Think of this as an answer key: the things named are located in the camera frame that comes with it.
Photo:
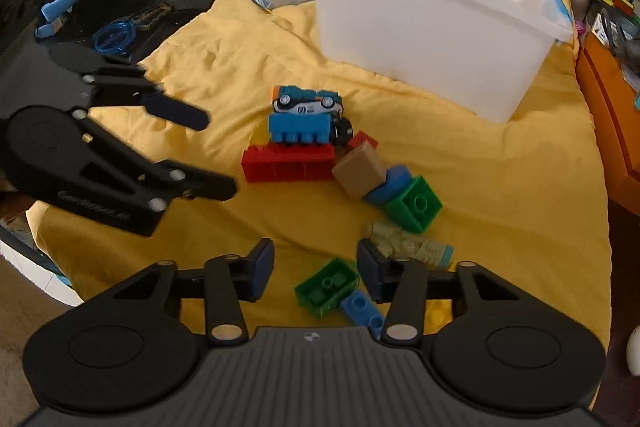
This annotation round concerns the yellow toy block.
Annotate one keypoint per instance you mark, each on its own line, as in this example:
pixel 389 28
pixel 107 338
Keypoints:
pixel 437 314

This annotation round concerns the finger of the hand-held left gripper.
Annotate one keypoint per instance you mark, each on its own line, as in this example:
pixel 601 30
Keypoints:
pixel 175 112
pixel 210 187

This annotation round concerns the small blue toy block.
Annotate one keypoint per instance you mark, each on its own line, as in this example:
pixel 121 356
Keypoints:
pixel 362 309

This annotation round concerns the round blue toy block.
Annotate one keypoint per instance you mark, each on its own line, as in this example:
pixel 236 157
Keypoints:
pixel 392 184

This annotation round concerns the blue edged plastic bag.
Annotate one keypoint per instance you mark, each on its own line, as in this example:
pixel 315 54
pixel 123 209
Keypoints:
pixel 561 14

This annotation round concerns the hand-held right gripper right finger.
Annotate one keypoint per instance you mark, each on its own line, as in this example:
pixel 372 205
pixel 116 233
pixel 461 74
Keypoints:
pixel 368 268

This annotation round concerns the yellow blanket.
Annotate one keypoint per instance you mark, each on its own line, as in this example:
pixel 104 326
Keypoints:
pixel 200 57

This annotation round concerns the orange table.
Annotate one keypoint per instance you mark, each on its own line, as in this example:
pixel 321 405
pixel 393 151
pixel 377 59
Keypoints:
pixel 607 117

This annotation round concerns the tan toy cube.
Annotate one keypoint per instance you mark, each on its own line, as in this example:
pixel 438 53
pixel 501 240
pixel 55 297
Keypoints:
pixel 357 172

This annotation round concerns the long red toy block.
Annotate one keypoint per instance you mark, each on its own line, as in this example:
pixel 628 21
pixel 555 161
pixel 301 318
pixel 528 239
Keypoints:
pixel 287 164

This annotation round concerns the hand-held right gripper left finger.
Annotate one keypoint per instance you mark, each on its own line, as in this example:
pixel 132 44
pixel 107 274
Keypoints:
pixel 262 268

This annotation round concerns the black toy car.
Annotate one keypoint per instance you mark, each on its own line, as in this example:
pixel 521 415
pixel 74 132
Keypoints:
pixel 307 101

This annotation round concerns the white plastic storage bin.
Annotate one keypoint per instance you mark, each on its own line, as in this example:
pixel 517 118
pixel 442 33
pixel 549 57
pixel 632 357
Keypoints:
pixel 425 32

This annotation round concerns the large green toy block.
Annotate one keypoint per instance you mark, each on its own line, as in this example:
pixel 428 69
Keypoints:
pixel 415 204

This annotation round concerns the small yellow toy piece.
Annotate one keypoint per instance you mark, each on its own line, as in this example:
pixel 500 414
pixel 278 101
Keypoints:
pixel 259 138

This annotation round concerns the small red toy block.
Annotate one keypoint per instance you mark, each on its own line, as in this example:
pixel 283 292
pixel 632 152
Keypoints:
pixel 362 142

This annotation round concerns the small green toy block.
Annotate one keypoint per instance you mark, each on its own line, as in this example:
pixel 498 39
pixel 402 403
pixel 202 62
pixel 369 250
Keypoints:
pixel 327 287

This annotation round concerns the white round object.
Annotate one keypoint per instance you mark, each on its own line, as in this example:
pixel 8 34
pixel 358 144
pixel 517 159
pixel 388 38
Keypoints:
pixel 634 349

